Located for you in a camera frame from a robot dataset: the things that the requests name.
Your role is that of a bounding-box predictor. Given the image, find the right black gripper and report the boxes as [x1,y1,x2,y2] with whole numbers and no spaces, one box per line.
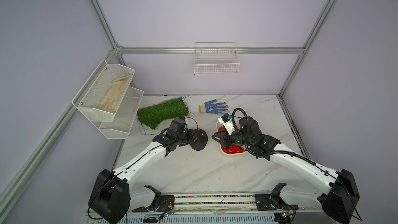
[212,128,253,149]

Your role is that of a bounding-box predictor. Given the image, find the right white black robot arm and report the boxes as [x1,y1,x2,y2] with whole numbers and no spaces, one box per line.
[212,108,361,224]

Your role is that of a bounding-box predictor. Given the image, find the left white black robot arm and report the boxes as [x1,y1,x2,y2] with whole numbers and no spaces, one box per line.
[88,116,208,224]

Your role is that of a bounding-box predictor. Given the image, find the black round screw base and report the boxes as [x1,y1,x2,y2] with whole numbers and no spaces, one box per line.
[190,129,208,151]

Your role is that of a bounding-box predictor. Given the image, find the white tray of sleeves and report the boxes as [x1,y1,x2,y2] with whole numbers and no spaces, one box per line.
[216,119,248,157]

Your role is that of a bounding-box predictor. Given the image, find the blue dotted work glove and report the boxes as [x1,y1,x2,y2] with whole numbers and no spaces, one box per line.
[199,99,228,115]

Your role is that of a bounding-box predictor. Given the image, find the green artificial grass mat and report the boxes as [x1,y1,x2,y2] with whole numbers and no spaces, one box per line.
[137,97,189,130]

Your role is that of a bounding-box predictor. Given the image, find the beige cloth in shelf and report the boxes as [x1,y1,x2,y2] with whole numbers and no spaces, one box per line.
[97,75,133,114]

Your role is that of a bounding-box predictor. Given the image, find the upper white mesh shelf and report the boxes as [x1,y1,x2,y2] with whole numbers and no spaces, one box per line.
[72,60,135,122]

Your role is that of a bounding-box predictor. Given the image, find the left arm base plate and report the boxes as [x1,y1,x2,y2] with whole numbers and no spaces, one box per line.
[130,195,175,213]

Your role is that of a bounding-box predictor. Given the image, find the white wire wall basket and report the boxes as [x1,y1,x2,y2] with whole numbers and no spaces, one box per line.
[193,42,240,76]

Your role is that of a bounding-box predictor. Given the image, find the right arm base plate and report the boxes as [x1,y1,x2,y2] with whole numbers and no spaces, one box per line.
[255,194,297,211]

